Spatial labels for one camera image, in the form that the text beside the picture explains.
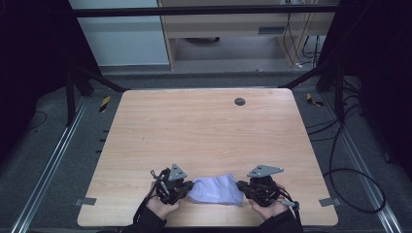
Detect person's right hand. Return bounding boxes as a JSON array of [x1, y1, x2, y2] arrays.
[[248, 183, 290, 222]]

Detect aluminium rail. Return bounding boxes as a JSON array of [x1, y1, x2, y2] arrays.
[[319, 92, 403, 233], [10, 96, 89, 233]]

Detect light wooden desk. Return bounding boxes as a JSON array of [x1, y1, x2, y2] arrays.
[[156, 0, 340, 71]]

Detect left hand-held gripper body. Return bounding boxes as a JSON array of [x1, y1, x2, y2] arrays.
[[151, 163, 194, 206]]

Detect black cable with grey plug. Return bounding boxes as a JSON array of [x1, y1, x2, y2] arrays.
[[275, 185, 303, 227]]

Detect black metal stand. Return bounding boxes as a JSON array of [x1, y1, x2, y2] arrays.
[[63, 63, 130, 128], [278, 61, 347, 123]]

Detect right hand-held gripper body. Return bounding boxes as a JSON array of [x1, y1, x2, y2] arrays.
[[243, 164, 285, 209]]

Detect dark curtain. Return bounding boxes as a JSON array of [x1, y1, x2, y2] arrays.
[[319, 0, 412, 183], [0, 0, 100, 163]]

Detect black looped cable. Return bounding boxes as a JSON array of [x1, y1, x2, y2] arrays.
[[324, 121, 387, 216]]

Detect thin black floor cable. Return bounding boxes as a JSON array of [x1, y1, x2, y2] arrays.
[[26, 110, 49, 132]]

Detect black horizontal bar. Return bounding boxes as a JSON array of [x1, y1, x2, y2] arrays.
[[72, 4, 340, 18]]

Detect white cabinet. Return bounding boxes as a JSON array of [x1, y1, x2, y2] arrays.
[[67, 0, 171, 68]]

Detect grey tape piece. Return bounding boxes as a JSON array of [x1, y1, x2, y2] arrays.
[[318, 197, 342, 208], [74, 197, 98, 207]]

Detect yellow black striped tape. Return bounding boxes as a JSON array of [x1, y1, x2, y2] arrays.
[[98, 94, 112, 114], [305, 92, 325, 108]]

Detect black floor cables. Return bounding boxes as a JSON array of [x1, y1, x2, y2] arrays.
[[305, 77, 362, 144]]

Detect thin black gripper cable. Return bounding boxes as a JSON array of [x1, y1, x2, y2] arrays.
[[133, 168, 167, 225]]

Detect person's left hand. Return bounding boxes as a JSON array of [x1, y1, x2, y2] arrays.
[[145, 181, 183, 221]]

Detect bundle of hanging cables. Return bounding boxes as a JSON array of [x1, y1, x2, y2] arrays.
[[282, 12, 323, 70]]

